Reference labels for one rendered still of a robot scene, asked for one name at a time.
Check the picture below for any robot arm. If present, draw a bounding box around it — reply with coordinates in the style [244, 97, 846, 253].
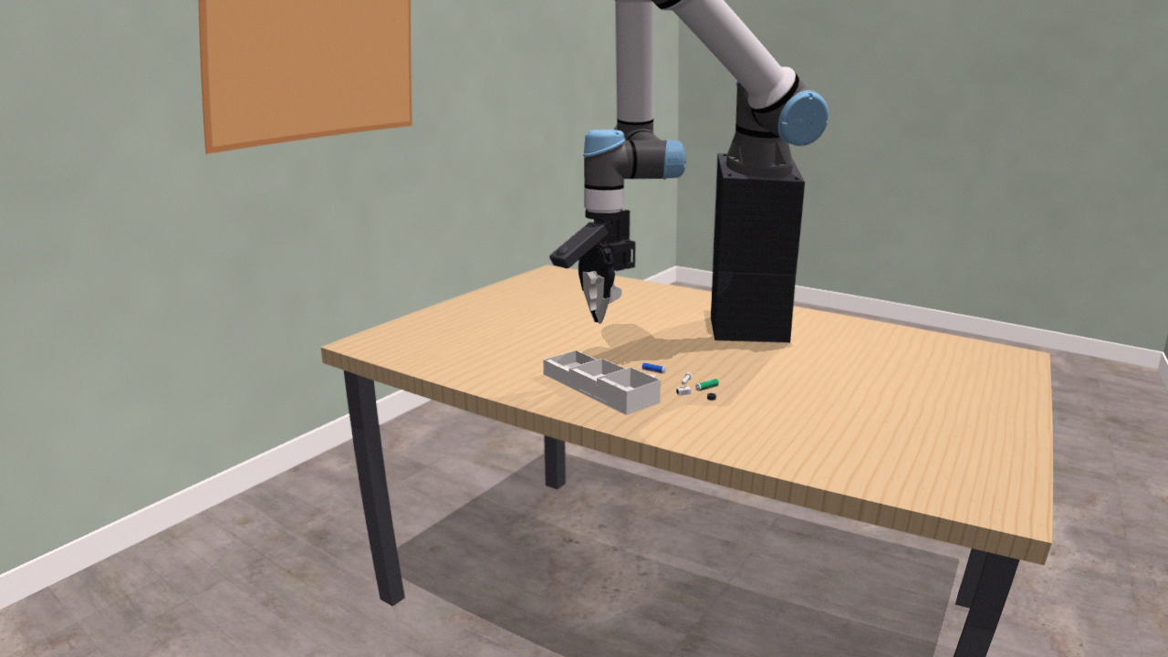
[549, 0, 829, 268]

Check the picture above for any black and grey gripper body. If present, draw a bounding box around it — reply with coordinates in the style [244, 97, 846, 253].
[580, 209, 635, 275]

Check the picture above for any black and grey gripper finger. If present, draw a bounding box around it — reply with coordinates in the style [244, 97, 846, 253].
[595, 257, 623, 324]
[579, 260, 600, 323]

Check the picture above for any white rack of three labelled bins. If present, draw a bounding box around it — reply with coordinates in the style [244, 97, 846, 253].
[543, 350, 661, 415]

